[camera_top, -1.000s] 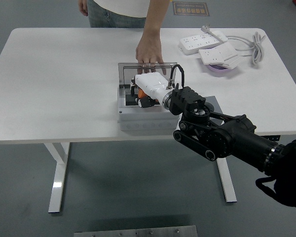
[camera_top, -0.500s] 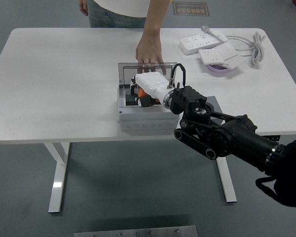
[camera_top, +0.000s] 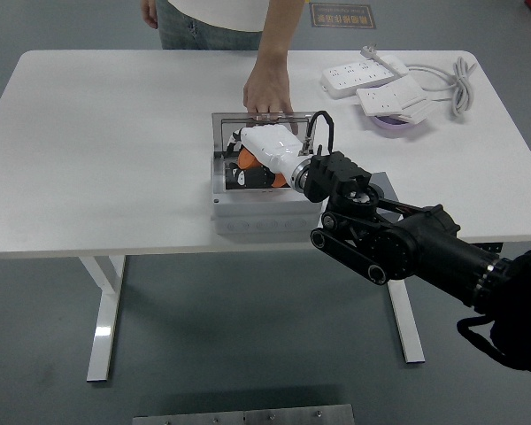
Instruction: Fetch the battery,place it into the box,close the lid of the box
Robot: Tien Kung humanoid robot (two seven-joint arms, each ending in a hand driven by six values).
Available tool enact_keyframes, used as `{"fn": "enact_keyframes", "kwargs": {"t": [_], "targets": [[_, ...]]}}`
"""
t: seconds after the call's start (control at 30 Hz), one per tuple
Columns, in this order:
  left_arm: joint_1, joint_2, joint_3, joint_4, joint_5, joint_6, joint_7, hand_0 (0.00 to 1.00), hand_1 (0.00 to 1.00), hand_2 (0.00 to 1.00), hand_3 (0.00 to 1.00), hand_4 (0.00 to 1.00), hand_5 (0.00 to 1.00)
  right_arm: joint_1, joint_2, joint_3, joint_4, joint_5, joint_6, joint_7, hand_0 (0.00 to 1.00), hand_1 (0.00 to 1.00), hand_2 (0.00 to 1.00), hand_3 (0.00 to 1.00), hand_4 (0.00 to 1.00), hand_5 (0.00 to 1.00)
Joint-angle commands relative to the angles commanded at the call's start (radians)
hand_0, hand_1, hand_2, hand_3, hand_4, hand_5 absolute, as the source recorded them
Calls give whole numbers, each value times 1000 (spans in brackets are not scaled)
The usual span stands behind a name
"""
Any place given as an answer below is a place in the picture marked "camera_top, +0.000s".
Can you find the long white power strip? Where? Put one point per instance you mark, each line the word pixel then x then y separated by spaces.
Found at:
pixel 354 77

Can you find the black table control panel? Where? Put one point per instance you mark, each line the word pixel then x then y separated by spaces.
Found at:
pixel 487 247

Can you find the white wall socket panel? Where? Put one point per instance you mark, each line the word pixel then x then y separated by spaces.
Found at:
pixel 385 97

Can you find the dark floor sign yellow text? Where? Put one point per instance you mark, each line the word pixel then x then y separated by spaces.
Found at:
pixel 343 15

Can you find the person's left forearm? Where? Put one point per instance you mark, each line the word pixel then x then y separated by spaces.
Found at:
pixel 281 31

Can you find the grey block with round hole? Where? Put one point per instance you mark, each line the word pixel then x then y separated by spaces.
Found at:
pixel 382 181

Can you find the purple round dish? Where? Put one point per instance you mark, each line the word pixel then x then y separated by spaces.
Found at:
pixel 394 125

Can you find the person's right hand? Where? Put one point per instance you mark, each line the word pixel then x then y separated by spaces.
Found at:
pixel 149 12

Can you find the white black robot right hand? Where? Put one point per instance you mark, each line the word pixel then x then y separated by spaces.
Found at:
pixel 270 144

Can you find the orange cylindrical battery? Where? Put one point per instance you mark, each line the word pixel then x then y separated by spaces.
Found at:
pixel 247 160

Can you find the white switch panel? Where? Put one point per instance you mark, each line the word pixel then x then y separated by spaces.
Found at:
pixel 427 108

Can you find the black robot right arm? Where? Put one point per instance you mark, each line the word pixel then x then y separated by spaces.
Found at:
pixel 425 248

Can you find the transparent hinged box lid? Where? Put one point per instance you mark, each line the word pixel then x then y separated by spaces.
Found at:
pixel 217 133

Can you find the grey plastic enclosure box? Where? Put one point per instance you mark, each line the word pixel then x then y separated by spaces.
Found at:
pixel 256 217

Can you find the person's left hand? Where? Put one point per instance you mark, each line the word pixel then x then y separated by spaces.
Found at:
pixel 267 90

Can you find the white three-prong plug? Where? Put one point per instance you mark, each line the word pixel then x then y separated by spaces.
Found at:
pixel 369 49

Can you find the white table leg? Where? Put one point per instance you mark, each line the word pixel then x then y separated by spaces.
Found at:
pixel 407 327
pixel 104 319

